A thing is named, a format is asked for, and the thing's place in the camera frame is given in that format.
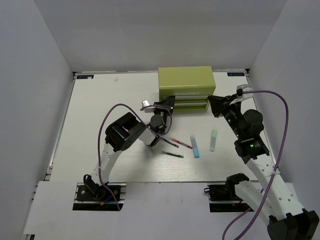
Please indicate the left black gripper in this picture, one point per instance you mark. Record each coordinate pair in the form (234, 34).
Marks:
(168, 103)

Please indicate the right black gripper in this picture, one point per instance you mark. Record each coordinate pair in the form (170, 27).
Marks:
(218, 104)

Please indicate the chest drawer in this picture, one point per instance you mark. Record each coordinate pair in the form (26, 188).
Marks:
(190, 98)

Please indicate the green metal drawer chest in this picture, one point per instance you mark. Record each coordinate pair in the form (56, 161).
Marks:
(186, 81)

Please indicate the green cap highlighter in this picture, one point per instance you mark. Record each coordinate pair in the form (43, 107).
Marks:
(213, 139)

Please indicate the blue highlighter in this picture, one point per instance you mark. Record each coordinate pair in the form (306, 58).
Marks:
(194, 145)

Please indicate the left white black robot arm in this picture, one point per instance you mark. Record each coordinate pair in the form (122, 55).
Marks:
(121, 134)

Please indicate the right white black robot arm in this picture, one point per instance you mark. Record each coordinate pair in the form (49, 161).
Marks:
(284, 216)

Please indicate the right blue table label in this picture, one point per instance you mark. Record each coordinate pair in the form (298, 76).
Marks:
(235, 74)

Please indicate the blue table label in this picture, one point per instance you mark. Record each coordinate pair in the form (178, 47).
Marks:
(85, 77)
(235, 74)

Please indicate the purple gel pen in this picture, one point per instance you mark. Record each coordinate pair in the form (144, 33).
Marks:
(169, 142)

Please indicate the red gel pen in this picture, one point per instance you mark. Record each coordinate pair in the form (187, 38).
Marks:
(180, 143)

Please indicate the green gel pen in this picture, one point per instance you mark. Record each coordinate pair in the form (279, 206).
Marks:
(172, 154)

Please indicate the left blue table label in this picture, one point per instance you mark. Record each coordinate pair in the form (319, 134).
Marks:
(85, 77)

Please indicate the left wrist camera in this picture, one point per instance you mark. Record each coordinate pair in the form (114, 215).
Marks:
(147, 107)

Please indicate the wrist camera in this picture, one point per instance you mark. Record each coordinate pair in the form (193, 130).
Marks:
(147, 107)
(243, 92)

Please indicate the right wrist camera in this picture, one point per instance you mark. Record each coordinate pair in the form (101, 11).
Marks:
(243, 92)

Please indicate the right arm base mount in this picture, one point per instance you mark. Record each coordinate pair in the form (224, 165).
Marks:
(220, 201)

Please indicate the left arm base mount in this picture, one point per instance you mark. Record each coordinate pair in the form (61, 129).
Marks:
(84, 200)

